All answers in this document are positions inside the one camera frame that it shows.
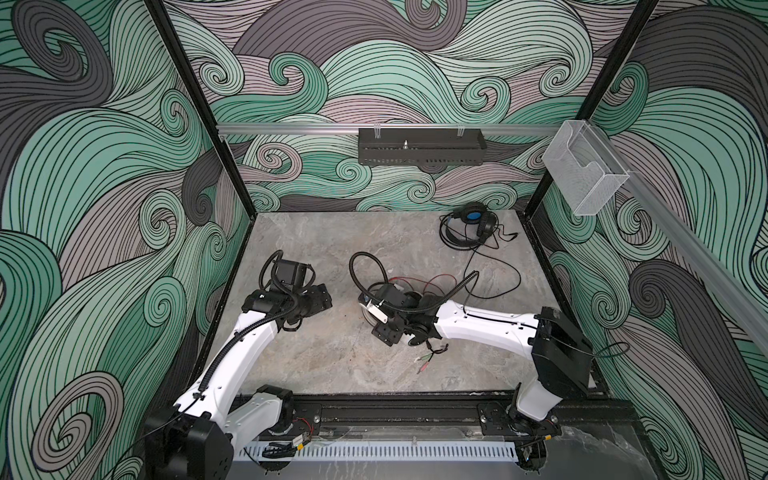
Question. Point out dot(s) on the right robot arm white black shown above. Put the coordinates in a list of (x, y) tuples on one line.
[(560, 353)]

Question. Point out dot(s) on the black blue headphones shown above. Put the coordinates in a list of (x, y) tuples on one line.
[(474, 214)]

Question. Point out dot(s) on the black perforated metal tray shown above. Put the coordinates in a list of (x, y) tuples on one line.
[(429, 149)]

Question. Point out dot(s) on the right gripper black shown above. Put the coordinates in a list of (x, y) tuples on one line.
[(383, 334)]

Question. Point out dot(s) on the aluminium rail right wall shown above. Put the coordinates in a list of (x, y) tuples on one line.
[(669, 201)]

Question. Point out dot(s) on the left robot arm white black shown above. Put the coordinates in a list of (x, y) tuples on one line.
[(199, 436)]

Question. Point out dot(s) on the clear plastic wall bin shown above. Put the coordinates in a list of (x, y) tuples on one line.
[(585, 166)]

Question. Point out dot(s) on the white slotted cable duct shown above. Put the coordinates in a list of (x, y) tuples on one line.
[(454, 451)]

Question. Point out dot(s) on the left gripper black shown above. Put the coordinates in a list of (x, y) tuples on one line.
[(320, 300)]

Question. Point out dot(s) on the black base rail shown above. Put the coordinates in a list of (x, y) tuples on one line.
[(488, 413)]

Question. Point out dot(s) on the aluminium rail back wall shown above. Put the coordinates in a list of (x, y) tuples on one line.
[(304, 128)]

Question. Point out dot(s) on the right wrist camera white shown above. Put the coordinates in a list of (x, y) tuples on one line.
[(378, 312)]

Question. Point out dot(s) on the aluminium rail wall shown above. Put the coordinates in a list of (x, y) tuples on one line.
[(669, 201), (304, 128)]

